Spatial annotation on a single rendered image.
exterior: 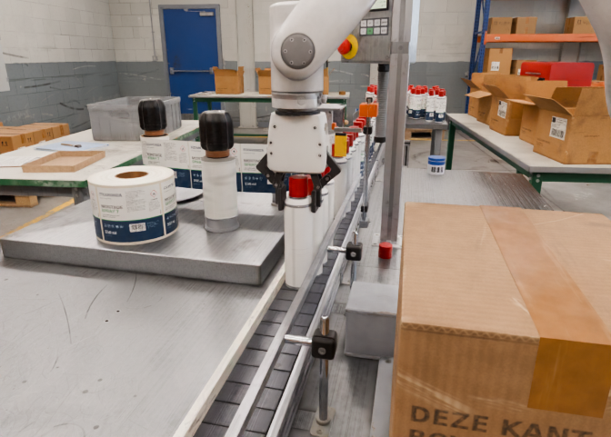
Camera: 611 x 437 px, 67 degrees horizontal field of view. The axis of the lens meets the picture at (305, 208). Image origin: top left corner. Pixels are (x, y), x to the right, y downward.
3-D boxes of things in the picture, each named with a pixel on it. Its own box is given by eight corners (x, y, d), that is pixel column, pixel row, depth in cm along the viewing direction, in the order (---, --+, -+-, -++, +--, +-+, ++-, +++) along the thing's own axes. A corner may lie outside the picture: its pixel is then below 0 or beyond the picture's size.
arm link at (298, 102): (330, 89, 77) (329, 107, 78) (279, 89, 79) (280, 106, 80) (320, 93, 70) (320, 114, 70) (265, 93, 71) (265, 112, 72)
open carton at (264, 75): (254, 94, 640) (253, 66, 629) (261, 92, 680) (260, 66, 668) (284, 94, 634) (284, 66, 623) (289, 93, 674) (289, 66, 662)
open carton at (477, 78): (455, 114, 432) (459, 72, 420) (504, 114, 429) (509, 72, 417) (466, 119, 394) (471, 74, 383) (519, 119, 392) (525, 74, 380)
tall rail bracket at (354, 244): (325, 302, 93) (325, 225, 88) (360, 306, 91) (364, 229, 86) (321, 310, 90) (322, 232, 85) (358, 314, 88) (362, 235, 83)
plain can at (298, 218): (289, 275, 88) (287, 172, 82) (315, 278, 87) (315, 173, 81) (281, 288, 84) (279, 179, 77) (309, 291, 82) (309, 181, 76)
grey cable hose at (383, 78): (374, 141, 130) (377, 63, 123) (386, 141, 129) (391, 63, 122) (373, 143, 126) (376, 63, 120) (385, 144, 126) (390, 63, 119)
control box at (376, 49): (364, 63, 125) (366, -15, 119) (415, 64, 114) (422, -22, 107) (337, 63, 119) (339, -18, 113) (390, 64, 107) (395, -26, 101)
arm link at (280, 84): (325, 93, 70) (321, 88, 78) (325, -3, 66) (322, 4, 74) (270, 93, 70) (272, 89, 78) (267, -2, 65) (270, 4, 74)
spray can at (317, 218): (300, 266, 97) (300, 172, 91) (325, 269, 96) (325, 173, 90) (294, 277, 92) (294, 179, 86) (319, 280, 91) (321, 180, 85)
